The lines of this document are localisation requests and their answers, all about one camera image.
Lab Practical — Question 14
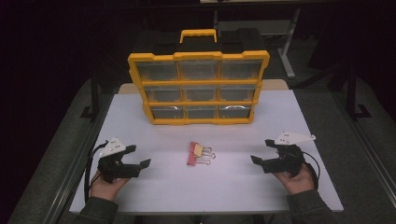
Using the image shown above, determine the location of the clear plastic organiser drawer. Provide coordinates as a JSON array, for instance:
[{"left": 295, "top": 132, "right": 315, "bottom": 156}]
[{"left": 219, "top": 85, "right": 257, "bottom": 103}]

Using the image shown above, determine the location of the person's left hand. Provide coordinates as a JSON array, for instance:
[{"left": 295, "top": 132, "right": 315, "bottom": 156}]
[{"left": 90, "top": 170, "right": 131, "bottom": 202}]

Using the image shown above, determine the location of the metal frame rail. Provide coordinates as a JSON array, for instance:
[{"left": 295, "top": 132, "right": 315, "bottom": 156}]
[
  {"left": 330, "top": 90, "right": 396, "bottom": 200},
  {"left": 46, "top": 92, "right": 106, "bottom": 224}
]

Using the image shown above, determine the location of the yellow and black drawer organiser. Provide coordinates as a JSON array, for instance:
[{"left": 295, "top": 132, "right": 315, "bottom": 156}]
[{"left": 127, "top": 28, "right": 271, "bottom": 126}]

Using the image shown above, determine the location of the grey desk panel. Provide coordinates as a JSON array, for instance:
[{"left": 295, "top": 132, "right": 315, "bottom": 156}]
[{"left": 216, "top": 20, "right": 293, "bottom": 36}]

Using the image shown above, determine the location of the person's right hand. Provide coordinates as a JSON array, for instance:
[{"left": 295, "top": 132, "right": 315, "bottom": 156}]
[{"left": 273, "top": 168, "right": 317, "bottom": 197}]

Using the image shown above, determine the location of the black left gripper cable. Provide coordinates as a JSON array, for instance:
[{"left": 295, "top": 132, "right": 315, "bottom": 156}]
[{"left": 83, "top": 140, "right": 109, "bottom": 203}]

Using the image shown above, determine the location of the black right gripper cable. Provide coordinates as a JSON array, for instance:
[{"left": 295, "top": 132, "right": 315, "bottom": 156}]
[{"left": 300, "top": 150, "right": 322, "bottom": 191}]

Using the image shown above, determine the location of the black metal stand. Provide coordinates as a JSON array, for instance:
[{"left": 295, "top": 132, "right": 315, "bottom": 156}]
[
  {"left": 346, "top": 62, "right": 374, "bottom": 121},
  {"left": 79, "top": 70, "right": 101, "bottom": 121}
]

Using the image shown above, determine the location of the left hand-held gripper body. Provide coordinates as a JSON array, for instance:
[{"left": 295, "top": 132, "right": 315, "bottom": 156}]
[{"left": 96, "top": 136, "right": 142, "bottom": 184}]

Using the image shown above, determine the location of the wooden board under table top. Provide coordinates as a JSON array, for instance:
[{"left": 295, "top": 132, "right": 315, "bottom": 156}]
[{"left": 118, "top": 78, "right": 290, "bottom": 95}]

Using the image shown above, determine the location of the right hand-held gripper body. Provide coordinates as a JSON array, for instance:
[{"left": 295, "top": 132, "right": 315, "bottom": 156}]
[{"left": 261, "top": 131, "right": 318, "bottom": 179}]

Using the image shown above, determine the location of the small yellow binder clip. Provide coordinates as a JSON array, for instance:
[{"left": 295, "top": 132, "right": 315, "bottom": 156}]
[{"left": 192, "top": 145, "right": 208, "bottom": 158}]

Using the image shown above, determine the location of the white desk leg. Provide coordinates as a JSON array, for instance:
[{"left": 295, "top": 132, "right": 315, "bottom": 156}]
[{"left": 277, "top": 8, "right": 302, "bottom": 79}]

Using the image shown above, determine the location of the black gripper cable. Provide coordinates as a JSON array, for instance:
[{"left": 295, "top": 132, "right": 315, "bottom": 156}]
[
  {"left": 300, "top": 150, "right": 322, "bottom": 191},
  {"left": 83, "top": 140, "right": 109, "bottom": 203}
]

